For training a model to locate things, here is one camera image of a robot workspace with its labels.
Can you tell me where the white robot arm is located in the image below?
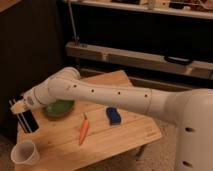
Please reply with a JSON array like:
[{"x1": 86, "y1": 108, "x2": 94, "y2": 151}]
[{"x1": 11, "y1": 67, "x2": 213, "y2": 171}]

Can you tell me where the white ceramic cup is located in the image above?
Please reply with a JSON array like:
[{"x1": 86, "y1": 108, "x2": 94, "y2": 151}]
[{"x1": 10, "y1": 140, "x2": 40, "y2": 165}]

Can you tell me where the green bowl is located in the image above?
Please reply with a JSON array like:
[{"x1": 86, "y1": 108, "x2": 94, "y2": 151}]
[{"x1": 43, "y1": 100, "x2": 74, "y2": 118}]

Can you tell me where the orange carrot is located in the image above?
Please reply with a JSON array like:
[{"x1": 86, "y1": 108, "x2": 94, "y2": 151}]
[{"x1": 79, "y1": 114, "x2": 89, "y2": 145}]

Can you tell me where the small wooden table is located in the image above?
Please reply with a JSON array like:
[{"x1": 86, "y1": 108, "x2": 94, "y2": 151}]
[{"x1": 15, "y1": 69, "x2": 164, "y2": 171}]

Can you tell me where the metal pole stand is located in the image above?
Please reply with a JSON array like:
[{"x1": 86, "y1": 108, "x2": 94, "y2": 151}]
[{"x1": 67, "y1": 0, "x2": 84, "y2": 45}]

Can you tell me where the blue sponge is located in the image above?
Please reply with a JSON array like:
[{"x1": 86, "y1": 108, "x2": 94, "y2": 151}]
[{"x1": 106, "y1": 107, "x2": 121, "y2": 125}]

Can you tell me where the black handle on shelf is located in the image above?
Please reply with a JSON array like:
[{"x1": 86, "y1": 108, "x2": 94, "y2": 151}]
[{"x1": 164, "y1": 56, "x2": 193, "y2": 66}]

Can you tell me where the grey metal shelf rail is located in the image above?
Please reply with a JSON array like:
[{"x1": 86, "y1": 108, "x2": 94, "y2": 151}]
[{"x1": 65, "y1": 42, "x2": 213, "y2": 80}]

